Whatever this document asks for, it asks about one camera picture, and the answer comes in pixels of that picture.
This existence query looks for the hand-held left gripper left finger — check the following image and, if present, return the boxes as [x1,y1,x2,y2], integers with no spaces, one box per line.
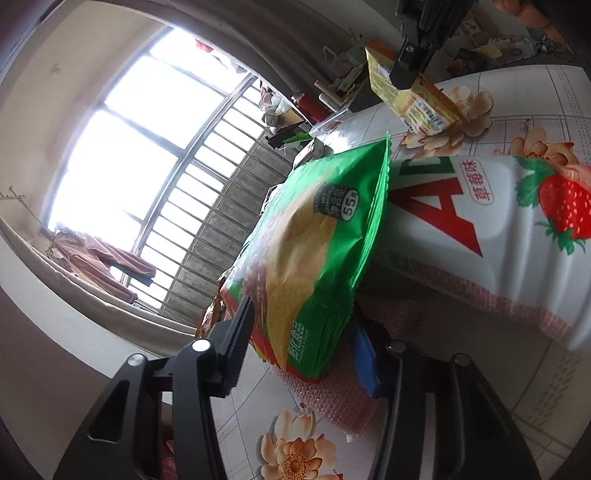
[53,296,256,480]

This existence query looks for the green potato chip bag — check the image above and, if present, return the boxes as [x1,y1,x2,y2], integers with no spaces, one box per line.
[219,131,393,381]

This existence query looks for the red thermos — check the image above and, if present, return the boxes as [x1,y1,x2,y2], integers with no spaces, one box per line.
[295,95,324,123]

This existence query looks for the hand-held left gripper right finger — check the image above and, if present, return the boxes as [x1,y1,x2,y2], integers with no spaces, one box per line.
[350,318,542,480]

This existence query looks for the yellow cardboard box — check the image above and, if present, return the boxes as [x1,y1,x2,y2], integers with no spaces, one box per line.
[365,41,472,136]

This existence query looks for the window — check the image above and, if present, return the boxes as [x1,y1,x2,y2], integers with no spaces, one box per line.
[41,25,259,315]

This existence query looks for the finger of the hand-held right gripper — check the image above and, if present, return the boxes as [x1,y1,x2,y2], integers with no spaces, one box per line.
[390,28,439,90]
[416,0,477,48]

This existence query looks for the metal window railing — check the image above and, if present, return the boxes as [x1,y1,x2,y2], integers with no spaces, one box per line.
[134,74,296,324]

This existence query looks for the pile of clothes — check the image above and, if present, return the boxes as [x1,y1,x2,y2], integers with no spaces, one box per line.
[259,83,291,125]

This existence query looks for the person's right hand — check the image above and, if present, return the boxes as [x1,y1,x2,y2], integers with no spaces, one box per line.
[492,0,573,43]

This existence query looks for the grey curtain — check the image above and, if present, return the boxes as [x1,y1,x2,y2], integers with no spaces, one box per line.
[152,0,402,93]

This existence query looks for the pink hanging clothes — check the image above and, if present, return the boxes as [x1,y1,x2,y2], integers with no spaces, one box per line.
[46,231,158,305]

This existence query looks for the pink foam mesh sleeve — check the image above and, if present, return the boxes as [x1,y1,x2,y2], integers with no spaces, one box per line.
[272,295,426,437]

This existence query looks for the white plastic basket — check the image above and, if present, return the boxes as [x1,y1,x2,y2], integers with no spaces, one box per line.
[342,41,370,70]

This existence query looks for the grey cabinet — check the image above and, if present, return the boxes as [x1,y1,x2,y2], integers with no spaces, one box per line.
[318,83,389,125]

